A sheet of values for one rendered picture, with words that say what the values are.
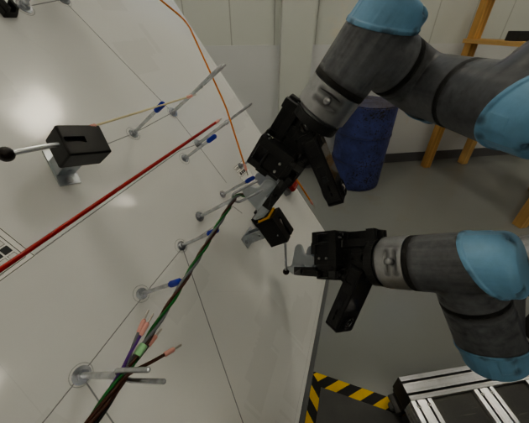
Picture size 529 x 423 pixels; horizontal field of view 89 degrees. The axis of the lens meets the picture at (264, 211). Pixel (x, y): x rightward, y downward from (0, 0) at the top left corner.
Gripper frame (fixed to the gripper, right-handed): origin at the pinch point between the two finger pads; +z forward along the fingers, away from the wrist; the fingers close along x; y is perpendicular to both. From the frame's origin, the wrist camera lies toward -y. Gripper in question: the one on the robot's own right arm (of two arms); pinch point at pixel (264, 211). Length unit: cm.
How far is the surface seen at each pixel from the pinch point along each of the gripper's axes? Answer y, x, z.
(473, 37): -66, -313, -76
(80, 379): 5.3, 33.7, 4.8
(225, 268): -0.3, 9.8, 7.9
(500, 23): -85, -354, -101
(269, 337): -14.8, 11.7, 14.5
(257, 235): -1.7, 0.9, 5.2
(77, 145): 19.9, 21.5, -9.1
